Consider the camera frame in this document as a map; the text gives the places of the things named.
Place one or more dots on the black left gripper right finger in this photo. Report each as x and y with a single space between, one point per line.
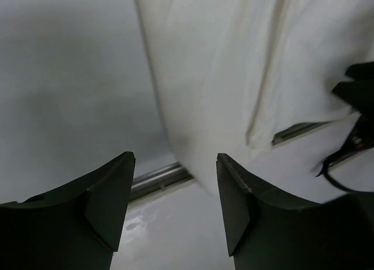
268 228

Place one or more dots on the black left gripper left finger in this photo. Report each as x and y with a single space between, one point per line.
75 226

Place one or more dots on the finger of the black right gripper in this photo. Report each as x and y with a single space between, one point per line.
359 92

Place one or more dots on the white t shirt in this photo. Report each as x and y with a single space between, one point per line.
230 74

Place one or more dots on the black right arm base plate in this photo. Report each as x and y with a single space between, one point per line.
359 139

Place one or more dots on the aluminium table rail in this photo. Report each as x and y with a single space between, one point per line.
165 177

